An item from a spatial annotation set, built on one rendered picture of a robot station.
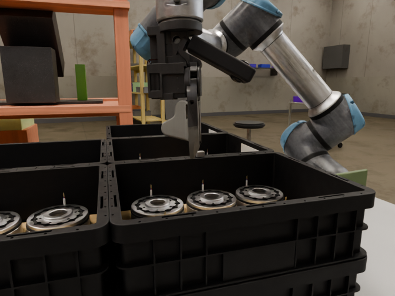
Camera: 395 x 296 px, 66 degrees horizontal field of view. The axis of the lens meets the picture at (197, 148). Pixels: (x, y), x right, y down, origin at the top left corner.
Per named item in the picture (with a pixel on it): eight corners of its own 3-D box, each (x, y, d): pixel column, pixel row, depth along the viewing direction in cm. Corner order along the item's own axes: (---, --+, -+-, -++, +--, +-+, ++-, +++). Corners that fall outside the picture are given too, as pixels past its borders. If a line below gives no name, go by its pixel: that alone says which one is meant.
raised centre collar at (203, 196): (218, 192, 66) (218, 189, 66) (227, 201, 61) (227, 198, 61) (196, 195, 64) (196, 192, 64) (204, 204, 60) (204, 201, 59)
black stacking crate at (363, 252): (274, 197, 77) (277, 153, 74) (371, 262, 49) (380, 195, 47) (111, 217, 66) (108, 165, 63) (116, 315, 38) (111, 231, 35)
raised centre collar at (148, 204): (166, 198, 62) (166, 195, 62) (173, 207, 58) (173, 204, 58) (142, 201, 61) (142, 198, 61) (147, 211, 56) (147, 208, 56)
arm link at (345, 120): (325, 143, 106) (222, 21, 99) (365, 116, 100) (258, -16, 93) (331, 156, 96) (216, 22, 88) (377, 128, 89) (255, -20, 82)
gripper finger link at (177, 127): (163, 159, 50) (163, 103, 50) (199, 158, 49) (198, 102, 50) (160, 158, 47) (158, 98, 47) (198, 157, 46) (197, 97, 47)
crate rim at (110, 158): (229, 139, 103) (230, 132, 103) (276, 160, 75) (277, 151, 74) (106, 146, 92) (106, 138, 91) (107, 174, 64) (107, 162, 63)
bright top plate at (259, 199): (265, 185, 72) (265, 182, 72) (293, 199, 63) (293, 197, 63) (227, 190, 69) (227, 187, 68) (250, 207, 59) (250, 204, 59)
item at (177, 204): (174, 194, 66) (174, 192, 66) (190, 212, 57) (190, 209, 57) (127, 201, 62) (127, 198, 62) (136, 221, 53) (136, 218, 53)
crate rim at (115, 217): (276, 160, 75) (277, 151, 74) (380, 207, 47) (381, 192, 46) (107, 174, 64) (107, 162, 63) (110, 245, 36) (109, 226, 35)
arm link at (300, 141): (303, 175, 106) (285, 145, 114) (337, 152, 101) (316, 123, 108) (288, 168, 98) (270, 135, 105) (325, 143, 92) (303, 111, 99)
